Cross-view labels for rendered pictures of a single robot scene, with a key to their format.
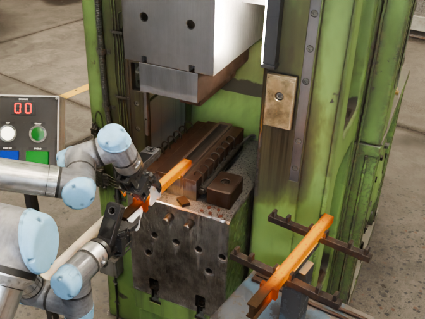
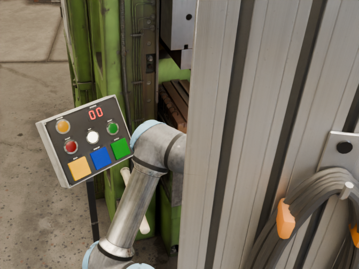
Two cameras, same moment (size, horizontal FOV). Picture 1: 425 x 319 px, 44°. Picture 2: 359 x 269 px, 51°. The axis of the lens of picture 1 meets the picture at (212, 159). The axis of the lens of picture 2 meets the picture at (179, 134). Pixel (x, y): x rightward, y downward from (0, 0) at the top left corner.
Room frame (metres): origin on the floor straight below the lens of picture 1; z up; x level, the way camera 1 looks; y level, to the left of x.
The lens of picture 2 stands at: (0.41, 1.31, 2.01)
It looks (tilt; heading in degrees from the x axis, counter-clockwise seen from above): 35 degrees down; 315
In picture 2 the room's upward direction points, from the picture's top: 3 degrees clockwise
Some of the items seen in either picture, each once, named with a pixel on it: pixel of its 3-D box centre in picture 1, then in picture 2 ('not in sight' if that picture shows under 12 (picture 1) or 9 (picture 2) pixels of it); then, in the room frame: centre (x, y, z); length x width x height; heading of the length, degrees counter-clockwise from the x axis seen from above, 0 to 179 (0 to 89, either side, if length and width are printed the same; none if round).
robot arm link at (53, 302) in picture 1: (72, 302); not in sight; (0.99, 0.35, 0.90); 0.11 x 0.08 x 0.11; 73
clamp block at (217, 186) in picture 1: (225, 189); not in sight; (1.47, -0.05, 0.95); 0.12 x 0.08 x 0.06; 156
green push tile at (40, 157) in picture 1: (37, 162); (119, 148); (1.51, 0.59, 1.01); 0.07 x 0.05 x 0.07; 91
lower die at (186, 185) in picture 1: (197, 154); (182, 104); (1.68, 0.06, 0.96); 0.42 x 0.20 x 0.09; 156
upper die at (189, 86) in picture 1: (198, 61); (186, 40); (1.68, 0.06, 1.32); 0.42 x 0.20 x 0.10; 156
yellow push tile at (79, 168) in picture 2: not in sight; (79, 168); (1.50, 0.79, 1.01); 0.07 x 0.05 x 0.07; 91
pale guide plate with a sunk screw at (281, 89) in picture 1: (279, 101); not in sight; (1.48, -0.20, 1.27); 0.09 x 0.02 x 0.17; 66
